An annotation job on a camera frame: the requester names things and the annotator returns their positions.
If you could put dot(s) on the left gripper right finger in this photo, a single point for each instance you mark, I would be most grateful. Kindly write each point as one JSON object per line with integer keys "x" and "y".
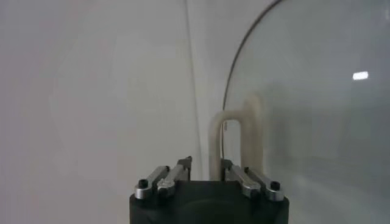
{"x": 253, "y": 184}

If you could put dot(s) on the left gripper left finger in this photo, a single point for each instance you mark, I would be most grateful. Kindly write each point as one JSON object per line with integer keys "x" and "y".
{"x": 166, "y": 181}

